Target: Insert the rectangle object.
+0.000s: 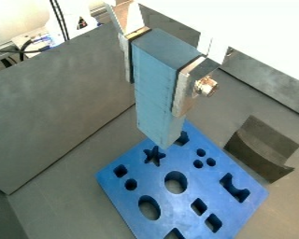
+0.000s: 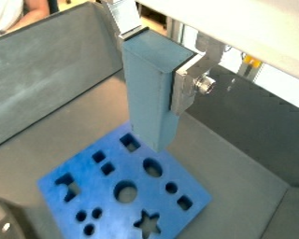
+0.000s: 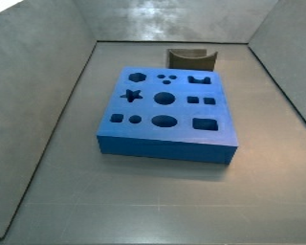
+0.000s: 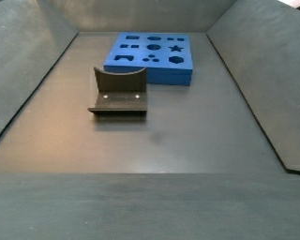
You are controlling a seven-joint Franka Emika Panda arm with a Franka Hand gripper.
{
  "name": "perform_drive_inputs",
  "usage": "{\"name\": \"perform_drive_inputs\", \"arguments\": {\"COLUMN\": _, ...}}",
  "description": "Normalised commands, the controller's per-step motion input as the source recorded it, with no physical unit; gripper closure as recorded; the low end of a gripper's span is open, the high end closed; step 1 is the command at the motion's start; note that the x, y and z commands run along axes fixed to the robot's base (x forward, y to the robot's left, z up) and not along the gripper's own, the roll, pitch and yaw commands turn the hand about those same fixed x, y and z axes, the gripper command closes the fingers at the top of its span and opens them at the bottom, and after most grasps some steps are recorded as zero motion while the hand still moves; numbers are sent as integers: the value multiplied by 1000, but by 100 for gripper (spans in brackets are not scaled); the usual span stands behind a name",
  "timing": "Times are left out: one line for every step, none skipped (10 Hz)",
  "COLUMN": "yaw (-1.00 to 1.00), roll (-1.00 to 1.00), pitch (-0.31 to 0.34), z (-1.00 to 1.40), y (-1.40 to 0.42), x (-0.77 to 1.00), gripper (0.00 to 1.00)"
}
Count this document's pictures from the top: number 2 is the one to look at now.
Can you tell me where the black bracket bottom left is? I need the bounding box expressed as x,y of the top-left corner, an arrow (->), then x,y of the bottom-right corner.
0,197 -> 35,239

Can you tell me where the blue shape sorting board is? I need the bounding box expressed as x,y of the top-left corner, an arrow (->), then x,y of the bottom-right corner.
37,123 -> 211,239

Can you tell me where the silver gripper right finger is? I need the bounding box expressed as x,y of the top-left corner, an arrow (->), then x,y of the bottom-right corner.
170,33 -> 225,116

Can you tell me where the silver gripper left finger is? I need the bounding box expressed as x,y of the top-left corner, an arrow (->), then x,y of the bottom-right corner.
101,0 -> 148,40

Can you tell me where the person in white shirt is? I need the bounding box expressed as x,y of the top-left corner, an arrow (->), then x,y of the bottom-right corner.
0,0 -> 49,36

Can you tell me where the blue-grey rectangular block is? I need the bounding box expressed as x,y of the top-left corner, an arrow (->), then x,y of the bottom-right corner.
121,30 -> 194,151

